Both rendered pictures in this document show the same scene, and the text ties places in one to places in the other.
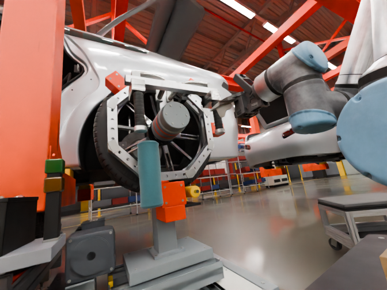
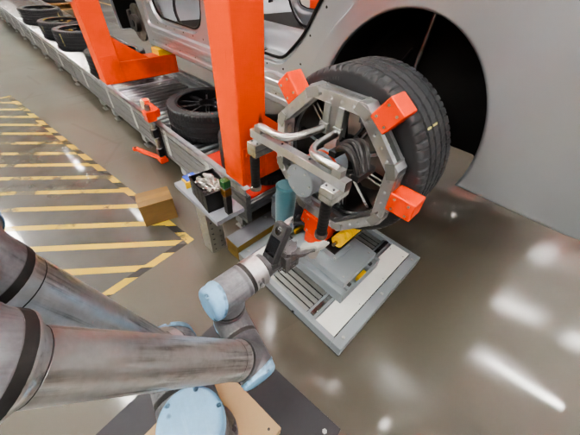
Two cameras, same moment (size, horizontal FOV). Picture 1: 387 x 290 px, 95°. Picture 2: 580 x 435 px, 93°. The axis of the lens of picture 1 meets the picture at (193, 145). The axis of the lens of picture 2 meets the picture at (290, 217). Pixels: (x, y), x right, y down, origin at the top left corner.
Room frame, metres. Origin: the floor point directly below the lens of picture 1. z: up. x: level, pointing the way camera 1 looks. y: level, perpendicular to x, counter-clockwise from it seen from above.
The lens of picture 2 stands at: (0.43, -0.69, 1.43)
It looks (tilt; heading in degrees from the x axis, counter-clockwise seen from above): 43 degrees down; 70
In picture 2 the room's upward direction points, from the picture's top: 4 degrees clockwise
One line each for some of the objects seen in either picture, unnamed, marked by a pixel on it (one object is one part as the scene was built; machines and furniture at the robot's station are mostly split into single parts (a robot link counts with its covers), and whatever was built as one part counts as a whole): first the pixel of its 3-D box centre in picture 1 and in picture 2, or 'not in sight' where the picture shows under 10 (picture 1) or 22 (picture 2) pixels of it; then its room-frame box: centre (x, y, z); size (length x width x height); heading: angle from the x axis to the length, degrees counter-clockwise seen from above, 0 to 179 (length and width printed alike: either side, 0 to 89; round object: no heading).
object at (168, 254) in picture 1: (164, 231); (335, 235); (1.03, 0.22, 0.32); 0.40 x 0.30 x 0.28; 118
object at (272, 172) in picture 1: (263, 131); not in sight; (4.76, -1.97, 1.75); 0.68 x 0.16 x 2.45; 28
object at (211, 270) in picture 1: (162, 272); (326, 254); (1.02, 0.24, 0.13); 0.50 x 0.36 x 0.10; 118
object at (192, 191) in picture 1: (185, 191); (352, 229); (1.02, 0.08, 0.51); 0.29 x 0.06 x 0.06; 28
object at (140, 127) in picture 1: (139, 110); (255, 172); (0.59, 0.18, 0.83); 0.04 x 0.04 x 0.16
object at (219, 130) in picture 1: (217, 116); (324, 218); (0.75, -0.12, 0.83); 0.04 x 0.04 x 0.16
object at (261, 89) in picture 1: (269, 86); (255, 273); (0.50, -0.26, 0.81); 0.10 x 0.05 x 0.09; 118
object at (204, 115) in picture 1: (164, 128); (330, 163); (0.88, 0.14, 0.85); 0.54 x 0.07 x 0.54; 118
